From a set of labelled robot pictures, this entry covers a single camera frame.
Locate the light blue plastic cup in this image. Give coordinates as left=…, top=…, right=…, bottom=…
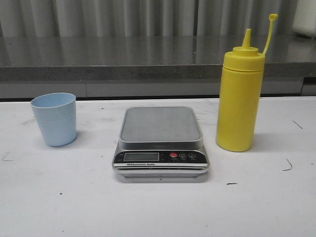
left=31, top=92, right=77, bottom=147

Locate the yellow squeeze bottle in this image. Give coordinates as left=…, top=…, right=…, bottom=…
left=216, top=13, right=278, bottom=152

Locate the silver electronic kitchen scale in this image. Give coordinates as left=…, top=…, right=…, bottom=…
left=112, top=106, right=210, bottom=178

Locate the white container in background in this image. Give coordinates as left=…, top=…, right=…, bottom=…
left=292, top=0, right=316, bottom=38

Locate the steel counter in background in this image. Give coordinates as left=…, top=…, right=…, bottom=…
left=0, top=34, right=316, bottom=99

